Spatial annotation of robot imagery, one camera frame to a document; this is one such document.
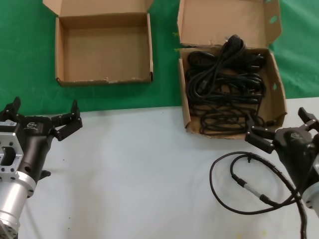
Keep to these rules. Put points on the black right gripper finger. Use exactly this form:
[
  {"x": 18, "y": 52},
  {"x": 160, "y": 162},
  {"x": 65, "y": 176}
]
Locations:
[
  {"x": 310, "y": 119},
  {"x": 260, "y": 139}
]

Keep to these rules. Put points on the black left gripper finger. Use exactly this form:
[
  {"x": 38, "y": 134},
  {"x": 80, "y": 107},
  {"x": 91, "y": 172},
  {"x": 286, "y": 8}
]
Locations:
[
  {"x": 67, "y": 124},
  {"x": 11, "y": 109}
]

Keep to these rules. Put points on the green table cloth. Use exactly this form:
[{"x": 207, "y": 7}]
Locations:
[{"x": 27, "y": 62}]

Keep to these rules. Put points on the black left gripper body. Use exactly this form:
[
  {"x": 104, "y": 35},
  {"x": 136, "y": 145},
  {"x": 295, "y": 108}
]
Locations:
[{"x": 35, "y": 144}]

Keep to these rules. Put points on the shallow cardboard box, intact rim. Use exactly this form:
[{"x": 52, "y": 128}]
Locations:
[{"x": 104, "y": 54}]

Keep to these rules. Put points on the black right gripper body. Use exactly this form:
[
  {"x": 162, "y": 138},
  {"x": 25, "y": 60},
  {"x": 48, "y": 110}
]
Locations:
[{"x": 296, "y": 149}]

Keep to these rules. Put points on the silver left wrist bracket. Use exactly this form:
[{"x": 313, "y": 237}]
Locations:
[{"x": 10, "y": 154}]

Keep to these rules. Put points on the cardboard box, torn rim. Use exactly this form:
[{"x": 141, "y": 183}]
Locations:
[{"x": 224, "y": 20}]

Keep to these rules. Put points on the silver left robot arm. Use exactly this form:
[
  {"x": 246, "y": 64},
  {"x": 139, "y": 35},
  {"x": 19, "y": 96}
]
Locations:
[{"x": 10, "y": 199}]

